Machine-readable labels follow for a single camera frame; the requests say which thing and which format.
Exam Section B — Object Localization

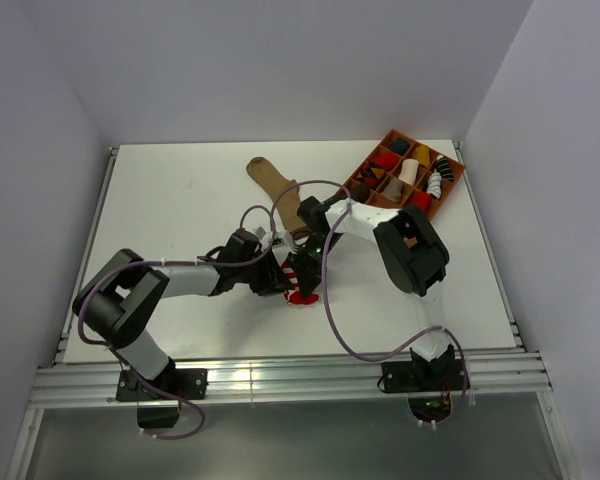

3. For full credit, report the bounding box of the cream rolled sock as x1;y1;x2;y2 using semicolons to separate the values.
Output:
398;158;420;186

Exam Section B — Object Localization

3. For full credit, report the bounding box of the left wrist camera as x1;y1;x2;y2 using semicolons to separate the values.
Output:
254;227;272;248

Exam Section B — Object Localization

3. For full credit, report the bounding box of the dark teal rolled sock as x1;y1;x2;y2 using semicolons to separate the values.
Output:
388;137;411;156

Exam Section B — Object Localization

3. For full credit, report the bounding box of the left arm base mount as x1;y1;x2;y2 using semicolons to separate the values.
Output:
115;368;208;440

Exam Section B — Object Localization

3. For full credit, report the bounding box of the red rolled sock upper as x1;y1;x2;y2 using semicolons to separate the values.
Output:
373;152;400;172

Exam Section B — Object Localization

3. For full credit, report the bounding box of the black white striped sock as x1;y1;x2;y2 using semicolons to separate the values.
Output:
435;155;455;183

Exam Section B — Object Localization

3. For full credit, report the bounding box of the dark brown rolled sock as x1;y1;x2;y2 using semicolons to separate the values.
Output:
348;182;371;203

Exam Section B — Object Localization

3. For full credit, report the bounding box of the red rolled sock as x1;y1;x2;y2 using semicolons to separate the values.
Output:
373;152;400;172
410;191;433;214

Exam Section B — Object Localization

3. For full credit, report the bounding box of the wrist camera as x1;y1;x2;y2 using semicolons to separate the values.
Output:
271;231;298;253
254;227;272;248

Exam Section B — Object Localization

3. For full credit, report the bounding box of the grey brown rolled sock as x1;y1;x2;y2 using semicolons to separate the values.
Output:
381;177;404;203

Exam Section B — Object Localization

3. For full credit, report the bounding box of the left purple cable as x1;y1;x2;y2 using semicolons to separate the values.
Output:
77;204;281;441

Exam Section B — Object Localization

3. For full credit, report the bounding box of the argyle patterned rolled sock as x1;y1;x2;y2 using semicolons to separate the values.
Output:
356;165;385;189

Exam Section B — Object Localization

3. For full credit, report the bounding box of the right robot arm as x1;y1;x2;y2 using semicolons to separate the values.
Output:
287;196;460;390

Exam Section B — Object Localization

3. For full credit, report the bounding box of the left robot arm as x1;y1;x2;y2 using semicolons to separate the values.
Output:
72;228;291;399

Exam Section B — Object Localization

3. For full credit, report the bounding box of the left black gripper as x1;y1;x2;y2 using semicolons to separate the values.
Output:
235;248;291;296

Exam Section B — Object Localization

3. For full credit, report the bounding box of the red rolled sock lower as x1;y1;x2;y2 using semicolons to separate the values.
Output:
410;191;433;214

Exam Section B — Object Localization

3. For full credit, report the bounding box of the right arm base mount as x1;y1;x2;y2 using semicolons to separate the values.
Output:
376;345;471;427

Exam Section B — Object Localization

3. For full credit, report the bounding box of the yellow rolled sock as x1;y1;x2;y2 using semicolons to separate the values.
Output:
412;144;431;168

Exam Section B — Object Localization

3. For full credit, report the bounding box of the tan brown sock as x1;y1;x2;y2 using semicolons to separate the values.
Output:
246;157;310;240

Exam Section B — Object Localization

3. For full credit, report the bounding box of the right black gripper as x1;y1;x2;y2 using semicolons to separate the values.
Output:
286;233;343;301

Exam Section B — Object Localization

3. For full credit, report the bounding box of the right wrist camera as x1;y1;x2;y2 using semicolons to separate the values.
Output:
271;231;298;253

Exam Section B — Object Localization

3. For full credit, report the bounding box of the left aluminium side rail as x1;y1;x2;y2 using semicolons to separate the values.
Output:
52;146;119;366

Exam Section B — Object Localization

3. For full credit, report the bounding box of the orange divided sock tray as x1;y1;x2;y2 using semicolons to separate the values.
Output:
345;129;466;219

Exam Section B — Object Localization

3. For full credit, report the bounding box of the aluminium side rail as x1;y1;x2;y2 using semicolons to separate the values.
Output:
463;170;527;350
52;146;119;366

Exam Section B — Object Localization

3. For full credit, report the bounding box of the right aluminium side rail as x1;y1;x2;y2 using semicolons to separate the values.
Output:
463;170;527;350

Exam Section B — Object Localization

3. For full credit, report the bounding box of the white grey striped sock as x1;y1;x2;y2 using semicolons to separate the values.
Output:
426;171;442;200

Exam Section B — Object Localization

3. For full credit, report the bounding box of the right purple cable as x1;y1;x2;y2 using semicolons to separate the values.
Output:
269;179;469;431

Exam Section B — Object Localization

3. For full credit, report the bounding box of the red white striped sock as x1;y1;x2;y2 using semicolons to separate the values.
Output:
279;259;322;306

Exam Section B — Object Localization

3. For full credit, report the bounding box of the purple cable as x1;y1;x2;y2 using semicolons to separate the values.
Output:
269;179;469;431
77;204;281;441

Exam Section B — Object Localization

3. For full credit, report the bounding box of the aluminium front rail frame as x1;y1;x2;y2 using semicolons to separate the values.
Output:
28;350;552;409

